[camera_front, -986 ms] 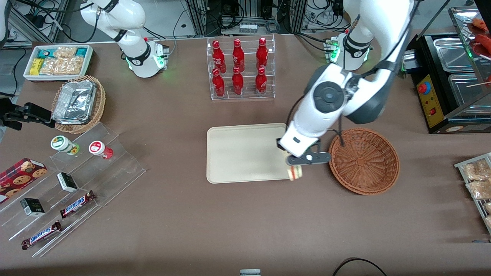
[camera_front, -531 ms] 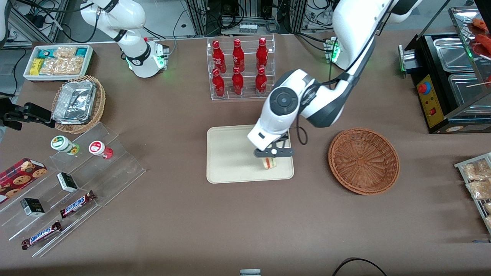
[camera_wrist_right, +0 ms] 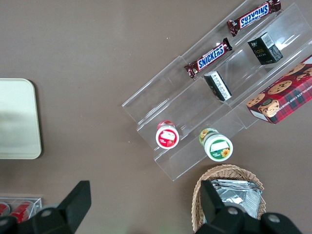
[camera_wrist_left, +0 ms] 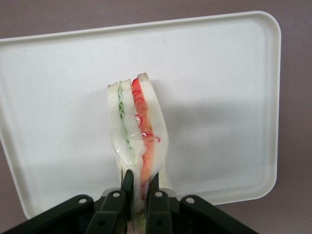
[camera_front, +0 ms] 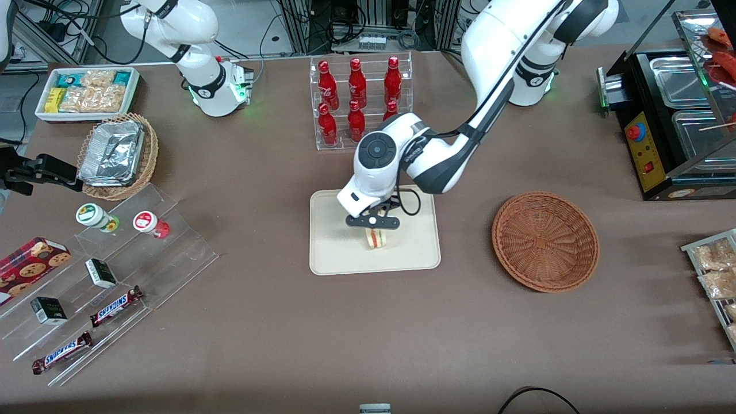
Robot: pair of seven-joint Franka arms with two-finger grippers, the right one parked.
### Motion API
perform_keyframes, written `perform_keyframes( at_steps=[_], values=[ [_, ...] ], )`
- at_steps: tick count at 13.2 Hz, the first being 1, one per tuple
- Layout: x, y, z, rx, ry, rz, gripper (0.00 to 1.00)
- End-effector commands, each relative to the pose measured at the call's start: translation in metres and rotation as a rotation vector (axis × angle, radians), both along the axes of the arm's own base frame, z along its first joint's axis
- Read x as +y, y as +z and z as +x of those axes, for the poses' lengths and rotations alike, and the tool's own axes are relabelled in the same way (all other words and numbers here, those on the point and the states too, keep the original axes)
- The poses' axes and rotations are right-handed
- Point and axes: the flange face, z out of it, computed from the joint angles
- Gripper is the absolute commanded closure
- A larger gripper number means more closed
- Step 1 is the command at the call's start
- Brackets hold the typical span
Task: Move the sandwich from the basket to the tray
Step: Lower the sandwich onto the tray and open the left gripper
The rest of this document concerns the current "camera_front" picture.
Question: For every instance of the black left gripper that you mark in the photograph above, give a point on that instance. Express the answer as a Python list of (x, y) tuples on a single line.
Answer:
[(386, 206)]

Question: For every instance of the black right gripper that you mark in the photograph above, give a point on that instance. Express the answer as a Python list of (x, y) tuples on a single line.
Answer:
[(35, 168)]

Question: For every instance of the triangular sandwich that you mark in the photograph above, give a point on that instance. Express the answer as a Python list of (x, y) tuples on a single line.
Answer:
[(377, 240)]

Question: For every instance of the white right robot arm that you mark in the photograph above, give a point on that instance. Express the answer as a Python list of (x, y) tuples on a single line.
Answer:
[(190, 34)]

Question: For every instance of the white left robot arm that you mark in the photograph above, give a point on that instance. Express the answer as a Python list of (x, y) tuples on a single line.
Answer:
[(494, 46)]

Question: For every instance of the beige plastic tray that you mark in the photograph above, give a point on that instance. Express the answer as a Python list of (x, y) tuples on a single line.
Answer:
[(333, 247)]

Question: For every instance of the light wicker basket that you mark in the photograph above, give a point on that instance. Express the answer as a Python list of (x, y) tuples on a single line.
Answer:
[(148, 158)]

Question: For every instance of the brown wicker basket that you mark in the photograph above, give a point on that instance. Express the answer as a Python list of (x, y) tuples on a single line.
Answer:
[(543, 241)]

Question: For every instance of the tray of packaged crackers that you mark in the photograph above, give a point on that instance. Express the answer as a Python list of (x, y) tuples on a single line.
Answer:
[(716, 305)]

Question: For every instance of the green lid yogurt cup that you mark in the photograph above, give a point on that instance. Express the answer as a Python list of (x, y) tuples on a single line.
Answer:
[(92, 215)]

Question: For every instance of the stacked aluminium foil trays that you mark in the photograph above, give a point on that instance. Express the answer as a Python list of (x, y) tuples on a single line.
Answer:
[(112, 152)]

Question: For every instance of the yellow snack packet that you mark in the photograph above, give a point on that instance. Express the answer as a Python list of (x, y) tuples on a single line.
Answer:
[(55, 100)]

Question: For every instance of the large clear cracker bag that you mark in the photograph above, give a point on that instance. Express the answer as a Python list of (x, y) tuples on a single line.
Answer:
[(95, 99)]

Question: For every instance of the red lid yogurt cup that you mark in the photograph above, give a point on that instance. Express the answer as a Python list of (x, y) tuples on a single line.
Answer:
[(146, 222)]

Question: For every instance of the teal snack packet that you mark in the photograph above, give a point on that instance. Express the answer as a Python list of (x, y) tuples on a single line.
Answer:
[(122, 77), (69, 80)]

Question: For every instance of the red plaid cookie box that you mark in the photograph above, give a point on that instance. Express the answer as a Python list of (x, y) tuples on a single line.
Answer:
[(29, 267)]

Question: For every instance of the small clear cracker bag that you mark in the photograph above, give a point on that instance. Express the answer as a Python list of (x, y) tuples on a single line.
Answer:
[(98, 78)]

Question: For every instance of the small dark green box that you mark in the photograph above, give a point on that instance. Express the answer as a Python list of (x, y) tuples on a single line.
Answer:
[(49, 310), (101, 273)]

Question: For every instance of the white rectangular snack bin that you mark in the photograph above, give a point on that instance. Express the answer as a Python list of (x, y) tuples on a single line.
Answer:
[(133, 92)]

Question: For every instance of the red cola bottle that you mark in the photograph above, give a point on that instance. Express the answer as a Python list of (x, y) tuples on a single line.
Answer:
[(328, 86), (328, 127), (357, 85), (390, 110), (355, 123), (393, 81)]

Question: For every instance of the clear acrylic bottle rack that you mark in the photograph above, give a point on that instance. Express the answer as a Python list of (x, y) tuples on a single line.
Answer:
[(339, 123)]

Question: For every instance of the snickers chocolate bar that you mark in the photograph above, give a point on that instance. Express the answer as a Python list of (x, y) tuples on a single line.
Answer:
[(62, 352), (115, 306)]

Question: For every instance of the clear acrylic stepped display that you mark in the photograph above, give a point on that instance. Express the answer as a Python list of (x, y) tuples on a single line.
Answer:
[(184, 253)]

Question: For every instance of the grey device edge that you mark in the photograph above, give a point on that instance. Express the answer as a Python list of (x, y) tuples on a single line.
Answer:
[(375, 409)]

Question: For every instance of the white power strip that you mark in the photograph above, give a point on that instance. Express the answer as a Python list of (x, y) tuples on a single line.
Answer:
[(372, 42)]

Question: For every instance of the black food warmer cabinet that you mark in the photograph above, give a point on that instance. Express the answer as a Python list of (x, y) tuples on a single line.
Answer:
[(641, 98)]

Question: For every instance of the steel food pan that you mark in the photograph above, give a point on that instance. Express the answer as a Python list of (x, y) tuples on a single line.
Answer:
[(698, 135), (678, 80)]

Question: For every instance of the clear bag of crackers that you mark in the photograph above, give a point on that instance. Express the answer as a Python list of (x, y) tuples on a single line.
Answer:
[(719, 284), (732, 332), (731, 311), (713, 256)]

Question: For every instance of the aluminium frame rack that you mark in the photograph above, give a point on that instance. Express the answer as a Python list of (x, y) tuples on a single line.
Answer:
[(69, 29)]

